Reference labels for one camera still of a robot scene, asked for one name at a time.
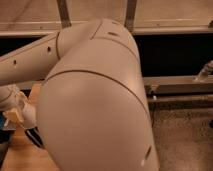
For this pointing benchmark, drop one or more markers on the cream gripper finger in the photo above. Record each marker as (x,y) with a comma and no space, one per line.
(14,115)

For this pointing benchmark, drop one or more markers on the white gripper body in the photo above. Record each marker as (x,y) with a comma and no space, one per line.
(17,98)

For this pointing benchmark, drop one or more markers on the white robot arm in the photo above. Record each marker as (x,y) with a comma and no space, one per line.
(82,89)

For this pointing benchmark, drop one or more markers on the black striped eraser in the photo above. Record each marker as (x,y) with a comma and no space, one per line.
(34,136)

